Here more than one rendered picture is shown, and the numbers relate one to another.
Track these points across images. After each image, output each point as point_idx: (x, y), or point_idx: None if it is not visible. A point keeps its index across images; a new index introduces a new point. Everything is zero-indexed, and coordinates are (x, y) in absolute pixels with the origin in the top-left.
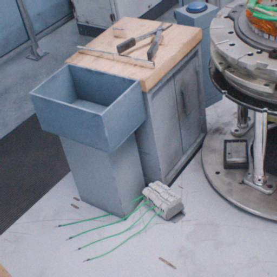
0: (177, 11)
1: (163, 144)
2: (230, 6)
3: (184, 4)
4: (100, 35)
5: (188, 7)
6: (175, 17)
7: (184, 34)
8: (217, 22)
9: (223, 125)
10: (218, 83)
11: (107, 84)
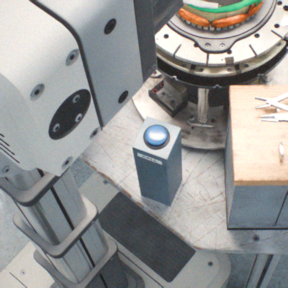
0: (168, 157)
1: None
2: (206, 58)
3: (73, 219)
4: (287, 176)
5: (165, 140)
6: (68, 250)
7: (249, 94)
8: (242, 54)
9: (207, 138)
10: (279, 58)
11: None
